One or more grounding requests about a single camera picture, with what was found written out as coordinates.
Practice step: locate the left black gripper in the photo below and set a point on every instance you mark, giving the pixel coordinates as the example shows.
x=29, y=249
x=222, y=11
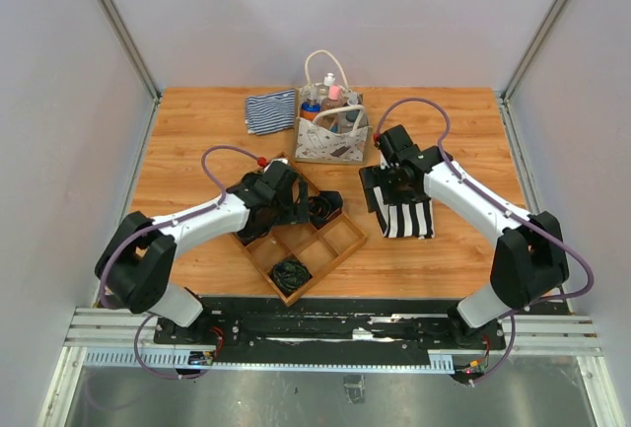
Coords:
x=297, y=212

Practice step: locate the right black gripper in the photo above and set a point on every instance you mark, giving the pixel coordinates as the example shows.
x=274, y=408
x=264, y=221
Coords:
x=374, y=176

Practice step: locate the black white striped cloth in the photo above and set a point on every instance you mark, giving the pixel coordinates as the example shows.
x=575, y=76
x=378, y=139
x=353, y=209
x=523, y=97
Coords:
x=398, y=221

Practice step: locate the wooden compartment tray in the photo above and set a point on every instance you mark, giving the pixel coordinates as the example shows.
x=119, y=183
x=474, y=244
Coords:
x=319, y=249

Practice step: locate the blue striped cloth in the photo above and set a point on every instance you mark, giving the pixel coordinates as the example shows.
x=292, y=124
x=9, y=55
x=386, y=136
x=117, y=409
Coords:
x=270, y=113

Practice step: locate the canvas tote bag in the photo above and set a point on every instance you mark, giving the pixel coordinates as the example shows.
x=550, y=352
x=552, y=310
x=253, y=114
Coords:
x=316, y=144

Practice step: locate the orange bottle blue cap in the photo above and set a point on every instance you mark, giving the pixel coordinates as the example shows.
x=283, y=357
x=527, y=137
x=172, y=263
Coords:
x=310, y=108

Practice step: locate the pink cap clear bottle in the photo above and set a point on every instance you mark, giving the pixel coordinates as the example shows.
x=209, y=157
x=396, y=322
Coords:
x=333, y=100

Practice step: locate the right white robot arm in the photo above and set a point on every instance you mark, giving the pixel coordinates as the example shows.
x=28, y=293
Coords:
x=527, y=262

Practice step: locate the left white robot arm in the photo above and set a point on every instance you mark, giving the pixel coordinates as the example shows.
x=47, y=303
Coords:
x=136, y=265

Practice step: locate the black rolled belt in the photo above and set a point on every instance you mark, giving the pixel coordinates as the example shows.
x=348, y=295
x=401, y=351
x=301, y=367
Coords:
x=324, y=207

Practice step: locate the dark green rolled sock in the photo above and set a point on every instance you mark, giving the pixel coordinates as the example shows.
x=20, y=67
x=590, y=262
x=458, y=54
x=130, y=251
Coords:
x=290, y=274

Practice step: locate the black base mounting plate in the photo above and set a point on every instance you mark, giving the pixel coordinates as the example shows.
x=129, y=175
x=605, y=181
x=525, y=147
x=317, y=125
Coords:
x=329, y=331

